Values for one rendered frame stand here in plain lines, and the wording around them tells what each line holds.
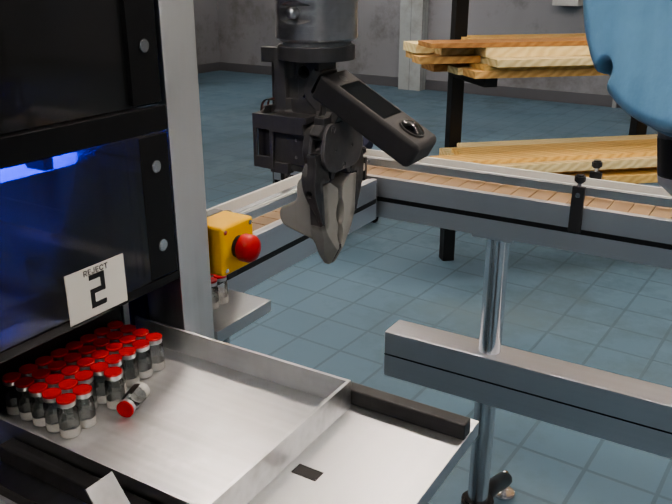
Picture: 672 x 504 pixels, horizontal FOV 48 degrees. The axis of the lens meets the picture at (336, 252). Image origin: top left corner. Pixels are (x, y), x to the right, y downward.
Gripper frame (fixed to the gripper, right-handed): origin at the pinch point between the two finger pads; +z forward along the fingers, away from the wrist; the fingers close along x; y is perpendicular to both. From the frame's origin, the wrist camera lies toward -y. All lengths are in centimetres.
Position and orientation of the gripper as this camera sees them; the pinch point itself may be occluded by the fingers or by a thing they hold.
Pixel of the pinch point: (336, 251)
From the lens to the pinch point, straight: 74.9
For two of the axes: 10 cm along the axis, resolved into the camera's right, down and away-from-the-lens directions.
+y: -8.6, -1.8, 4.9
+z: 0.0, 9.4, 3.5
